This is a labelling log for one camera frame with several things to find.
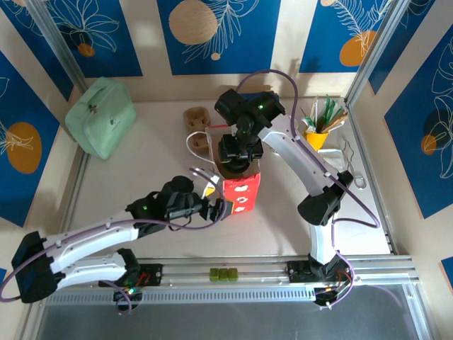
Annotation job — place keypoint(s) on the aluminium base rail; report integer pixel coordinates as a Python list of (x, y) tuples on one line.
[(255, 263)]

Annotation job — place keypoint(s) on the brown cardboard cup carrier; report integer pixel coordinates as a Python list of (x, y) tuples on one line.
[(194, 118)]

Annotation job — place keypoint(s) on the mint green zip case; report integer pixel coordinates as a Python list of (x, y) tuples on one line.
[(95, 120)]

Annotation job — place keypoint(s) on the green wrapped straw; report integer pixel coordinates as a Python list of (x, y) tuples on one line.
[(331, 115), (323, 108)]

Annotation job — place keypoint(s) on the small circuit board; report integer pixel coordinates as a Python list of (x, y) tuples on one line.
[(126, 291)]

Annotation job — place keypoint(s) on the green square button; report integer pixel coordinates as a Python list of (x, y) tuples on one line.
[(223, 275), (214, 275), (232, 275)]

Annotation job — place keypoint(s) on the metal tongs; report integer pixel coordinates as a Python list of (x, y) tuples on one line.
[(348, 152)]

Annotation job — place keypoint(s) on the aluminium frame post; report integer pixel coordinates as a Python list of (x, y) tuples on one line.
[(378, 46), (58, 42)]

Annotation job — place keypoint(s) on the red white paper bag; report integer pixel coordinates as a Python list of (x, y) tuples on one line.
[(244, 195)]

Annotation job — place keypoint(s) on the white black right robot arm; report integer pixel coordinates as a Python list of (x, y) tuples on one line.
[(297, 156)]

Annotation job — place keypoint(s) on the brown wrapped straw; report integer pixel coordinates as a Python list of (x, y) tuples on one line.
[(338, 121)]

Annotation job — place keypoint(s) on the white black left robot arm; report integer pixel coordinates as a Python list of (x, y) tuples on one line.
[(92, 237)]

